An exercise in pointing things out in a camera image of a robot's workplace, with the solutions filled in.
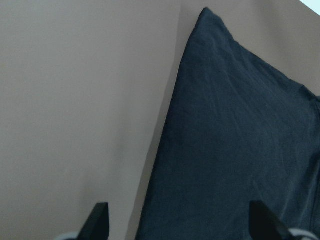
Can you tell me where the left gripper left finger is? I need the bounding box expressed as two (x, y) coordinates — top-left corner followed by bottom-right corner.
(77, 202), (110, 240)

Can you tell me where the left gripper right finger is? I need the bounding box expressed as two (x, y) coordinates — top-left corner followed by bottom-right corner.
(249, 200), (294, 240)

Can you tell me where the black t-shirt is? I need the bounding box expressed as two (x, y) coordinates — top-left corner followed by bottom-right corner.
(136, 8), (320, 240)

